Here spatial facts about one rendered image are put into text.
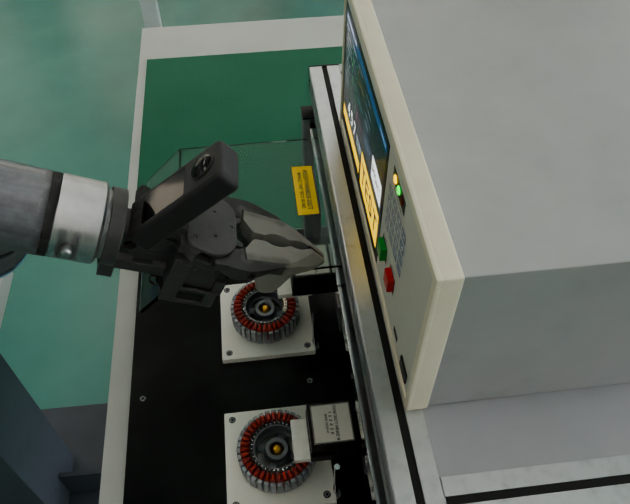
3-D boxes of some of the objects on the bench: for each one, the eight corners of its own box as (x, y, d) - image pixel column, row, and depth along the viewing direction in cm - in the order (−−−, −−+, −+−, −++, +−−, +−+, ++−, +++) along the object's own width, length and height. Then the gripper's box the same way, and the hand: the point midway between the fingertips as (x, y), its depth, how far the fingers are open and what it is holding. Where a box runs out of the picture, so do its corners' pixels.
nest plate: (228, 518, 89) (227, 515, 88) (224, 417, 98) (223, 413, 97) (336, 505, 90) (336, 501, 89) (322, 406, 100) (323, 402, 99)
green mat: (132, 244, 123) (132, 243, 123) (147, 60, 162) (147, 59, 162) (606, 201, 131) (606, 201, 130) (511, 35, 169) (511, 34, 169)
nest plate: (223, 364, 104) (222, 360, 103) (220, 289, 114) (219, 285, 113) (315, 354, 105) (315, 350, 104) (305, 281, 115) (305, 277, 114)
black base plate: (117, 639, 82) (113, 635, 80) (142, 251, 122) (140, 243, 120) (481, 589, 85) (485, 585, 83) (388, 229, 126) (389, 221, 124)
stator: (237, 351, 104) (235, 338, 101) (227, 296, 111) (225, 283, 108) (305, 337, 106) (305, 325, 103) (291, 284, 113) (291, 271, 110)
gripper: (99, 224, 65) (293, 262, 73) (89, 297, 59) (302, 330, 67) (117, 162, 59) (326, 212, 67) (109, 237, 53) (339, 281, 62)
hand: (315, 252), depth 65 cm, fingers closed
